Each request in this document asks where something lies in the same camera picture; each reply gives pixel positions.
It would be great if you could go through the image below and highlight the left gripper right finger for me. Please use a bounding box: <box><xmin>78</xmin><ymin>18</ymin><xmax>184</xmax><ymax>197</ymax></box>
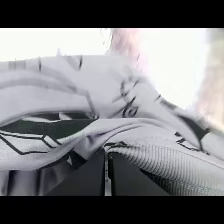
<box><xmin>107</xmin><ymin>151</ymin><xmax>172</xmax><ymax>197</ymax></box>

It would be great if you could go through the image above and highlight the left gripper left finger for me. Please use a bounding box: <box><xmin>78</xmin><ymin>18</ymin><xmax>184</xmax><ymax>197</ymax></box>
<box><xmin>47</xmin><ymin>148</ymin><xmax>107</xmax><ymax>197</ymax></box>

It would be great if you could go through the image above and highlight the grey printed garment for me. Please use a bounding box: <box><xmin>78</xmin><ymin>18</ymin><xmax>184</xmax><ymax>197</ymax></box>
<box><xmin>0</xmin><ymin>49</ymin><xmax>224</xmax><ymax>197</ymax></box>

